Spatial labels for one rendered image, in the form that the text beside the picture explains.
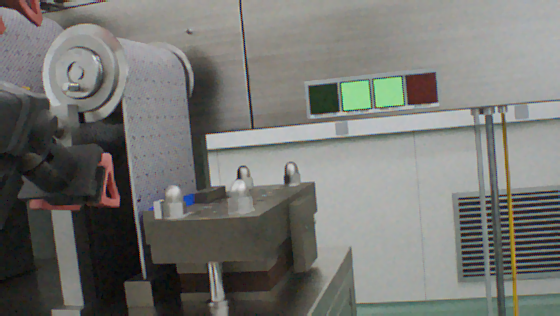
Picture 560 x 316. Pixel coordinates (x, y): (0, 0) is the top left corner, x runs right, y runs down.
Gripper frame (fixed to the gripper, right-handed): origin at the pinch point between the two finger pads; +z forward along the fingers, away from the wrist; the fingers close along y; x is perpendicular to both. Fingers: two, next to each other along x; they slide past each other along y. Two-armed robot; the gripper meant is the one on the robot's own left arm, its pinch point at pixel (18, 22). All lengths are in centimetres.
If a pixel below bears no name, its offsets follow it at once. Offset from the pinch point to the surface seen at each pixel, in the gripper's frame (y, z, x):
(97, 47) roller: 3.9, 11.5, 6.2
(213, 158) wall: -80, 234, 156
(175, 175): 6.6, 37.2, 0.8
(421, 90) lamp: 48, 43, 19
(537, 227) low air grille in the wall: 105, 269, 111
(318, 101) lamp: 29, 43, 19
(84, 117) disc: -0.1, 18.4, -0.8
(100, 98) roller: 3.5, 16.2, 0.5
